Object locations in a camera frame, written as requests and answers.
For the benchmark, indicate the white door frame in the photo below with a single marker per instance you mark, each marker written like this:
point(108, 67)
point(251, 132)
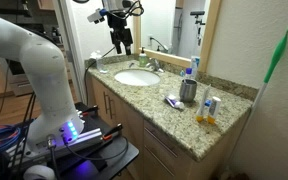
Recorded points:
point(65, 19)

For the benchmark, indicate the slim white tube orange cap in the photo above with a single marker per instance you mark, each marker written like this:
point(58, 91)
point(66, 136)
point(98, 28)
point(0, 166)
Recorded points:
point(200, 112)

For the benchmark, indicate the wood framed mirror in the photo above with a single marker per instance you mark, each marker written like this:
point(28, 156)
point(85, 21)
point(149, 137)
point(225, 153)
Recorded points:
point(175, 30)

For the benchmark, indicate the small white bottle blue cap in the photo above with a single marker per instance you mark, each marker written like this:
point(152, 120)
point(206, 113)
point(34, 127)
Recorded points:
point(188, 73)

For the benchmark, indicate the green soap pump bottle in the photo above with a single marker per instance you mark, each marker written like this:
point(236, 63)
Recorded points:
point(142, 58)

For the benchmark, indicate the chrome sink faucet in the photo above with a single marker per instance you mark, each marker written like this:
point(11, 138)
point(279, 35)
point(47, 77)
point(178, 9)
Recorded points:
point(151, 63)

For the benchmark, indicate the white lotion tube orange cap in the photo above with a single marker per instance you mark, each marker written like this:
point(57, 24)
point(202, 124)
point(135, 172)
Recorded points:
point(213, 109)

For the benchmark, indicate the wooden vanity cabinet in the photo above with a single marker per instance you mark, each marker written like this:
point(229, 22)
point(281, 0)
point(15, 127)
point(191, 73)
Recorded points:
point(172, 144)

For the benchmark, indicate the purple toothpaste tube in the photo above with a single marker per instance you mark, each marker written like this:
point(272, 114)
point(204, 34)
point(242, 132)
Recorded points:
point(171, 99)

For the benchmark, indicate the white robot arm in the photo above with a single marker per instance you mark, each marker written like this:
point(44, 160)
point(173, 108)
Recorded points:
point(44, 65)

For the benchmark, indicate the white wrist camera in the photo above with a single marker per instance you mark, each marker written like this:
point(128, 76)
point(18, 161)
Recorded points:
point(97, 16)

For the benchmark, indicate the grey metal cup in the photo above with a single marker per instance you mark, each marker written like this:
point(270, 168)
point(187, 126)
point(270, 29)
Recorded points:
point(188, 90)

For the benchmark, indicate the tall white blue tube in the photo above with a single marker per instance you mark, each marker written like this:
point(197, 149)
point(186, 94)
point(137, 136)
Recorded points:
point(194, 65)

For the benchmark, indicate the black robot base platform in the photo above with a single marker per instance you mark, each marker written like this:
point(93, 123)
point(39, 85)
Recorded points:
point(99, 153)

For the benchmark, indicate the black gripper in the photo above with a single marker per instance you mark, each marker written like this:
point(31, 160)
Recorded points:
point(120, 33)

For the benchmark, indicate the white oval sink basin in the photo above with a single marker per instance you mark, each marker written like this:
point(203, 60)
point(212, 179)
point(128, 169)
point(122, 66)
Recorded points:
point(135, 77)

